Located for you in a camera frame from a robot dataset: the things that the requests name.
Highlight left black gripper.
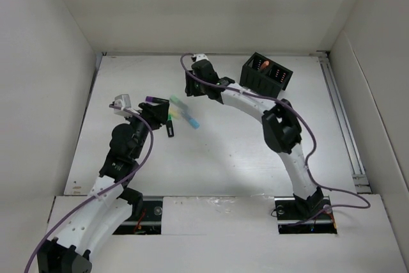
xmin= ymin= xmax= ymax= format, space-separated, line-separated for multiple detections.
xmin=123 ymin=102 xmax=167 ymax=159

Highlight green pastel highlighter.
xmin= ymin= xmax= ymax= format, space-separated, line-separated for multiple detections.
xmin=169 ymin=95 xmax=189 ymax=110

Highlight blue pastel highlighter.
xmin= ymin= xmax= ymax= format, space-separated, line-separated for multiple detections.
xmin=181 ymin=111 xmax=200 ymax=129

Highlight orange pastel highlighter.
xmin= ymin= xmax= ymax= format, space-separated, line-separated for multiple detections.
xmin=259 ymin=61 xmax=270 ymax=72

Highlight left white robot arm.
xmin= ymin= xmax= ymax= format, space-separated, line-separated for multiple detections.
xmin=34 ymin=95 xmax=169 ymax=272

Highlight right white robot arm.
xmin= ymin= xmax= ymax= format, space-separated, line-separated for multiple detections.
xmin=185 ymin=54 xmax=323 ymax=220

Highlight black green-capped highlighter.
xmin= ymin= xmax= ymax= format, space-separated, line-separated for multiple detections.
xmin=166 ymin=117 xmax=174 ymax=137

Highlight black purple-capped marker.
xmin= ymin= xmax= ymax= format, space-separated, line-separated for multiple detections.
xmin=145 ymin=96 xmax=169 ymax=104

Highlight yellow pastel highlighter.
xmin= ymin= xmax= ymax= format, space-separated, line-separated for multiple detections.
xmin=169 ymin=109 xmax=181 ymax=119

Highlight black two-compartment organizer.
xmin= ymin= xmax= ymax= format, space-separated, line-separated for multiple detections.
xmin=239 ymin=52 xmax=293 ymax=98

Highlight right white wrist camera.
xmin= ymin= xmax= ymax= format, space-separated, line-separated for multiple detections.
xmin=191 ymin=53 xmax=208 ymax=63

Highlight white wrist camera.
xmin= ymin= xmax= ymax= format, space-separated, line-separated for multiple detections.
xmin=191 ymin=53 xmax=208 ymax=63
xmin=110 ymin=94 xmax=140 ymax=119

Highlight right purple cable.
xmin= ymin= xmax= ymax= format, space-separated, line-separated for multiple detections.
xmin=180 ymin=52 xmax=371 ymax=226

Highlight purple cable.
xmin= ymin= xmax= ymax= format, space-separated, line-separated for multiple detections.
xmin=180 ymin=52 xmax=371 ymax=226
xmin=24 ymin=102 xmax=155 ymax=273

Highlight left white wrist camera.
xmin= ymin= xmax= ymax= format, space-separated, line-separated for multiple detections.
xmin=110 ymin=94 xmax=140 ymax=119

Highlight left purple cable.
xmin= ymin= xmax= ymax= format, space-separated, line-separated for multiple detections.
xmin=24 ymin=102 xmax=155 ymax=273

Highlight aluminium side rail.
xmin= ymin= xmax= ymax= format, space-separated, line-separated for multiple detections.
xmin=318 ymin=52 xmax=372 ymax=194

